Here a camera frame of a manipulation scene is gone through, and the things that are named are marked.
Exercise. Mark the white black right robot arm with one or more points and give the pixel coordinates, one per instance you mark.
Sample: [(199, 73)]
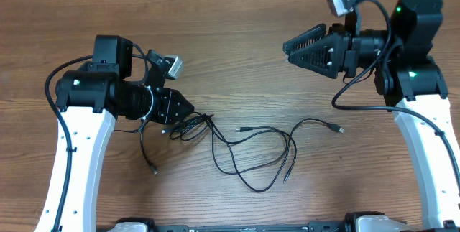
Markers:
[(410, 82)]

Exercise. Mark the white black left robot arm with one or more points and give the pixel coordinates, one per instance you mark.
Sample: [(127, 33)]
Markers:
[(88, 104)]

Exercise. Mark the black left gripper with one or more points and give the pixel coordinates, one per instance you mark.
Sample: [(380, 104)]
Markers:
[(168, 113)]

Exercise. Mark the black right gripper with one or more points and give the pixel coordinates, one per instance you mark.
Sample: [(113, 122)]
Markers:
[(330, 49)]

